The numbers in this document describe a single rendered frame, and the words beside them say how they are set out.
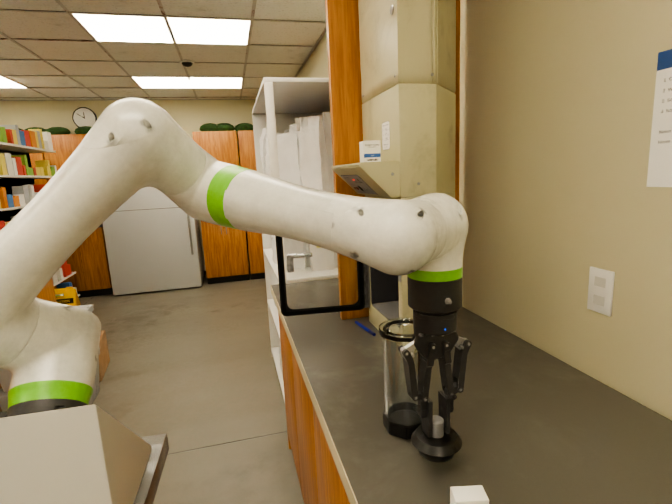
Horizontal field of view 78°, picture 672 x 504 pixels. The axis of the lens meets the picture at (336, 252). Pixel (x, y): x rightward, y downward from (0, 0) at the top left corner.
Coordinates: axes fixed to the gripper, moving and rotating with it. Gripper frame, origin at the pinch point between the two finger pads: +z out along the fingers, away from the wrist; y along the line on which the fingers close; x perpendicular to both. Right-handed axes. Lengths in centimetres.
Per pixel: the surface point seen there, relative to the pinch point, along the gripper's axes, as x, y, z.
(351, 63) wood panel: -82, -11, -81
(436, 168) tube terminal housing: -45, -24, -44
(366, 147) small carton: -51, -5, -51
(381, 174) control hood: -45, -7, -43
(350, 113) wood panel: -82, -10, -65
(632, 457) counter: 8.9, -35.2, 10.4
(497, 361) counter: -33, -36, 10
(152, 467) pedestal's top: -15, 52, 10
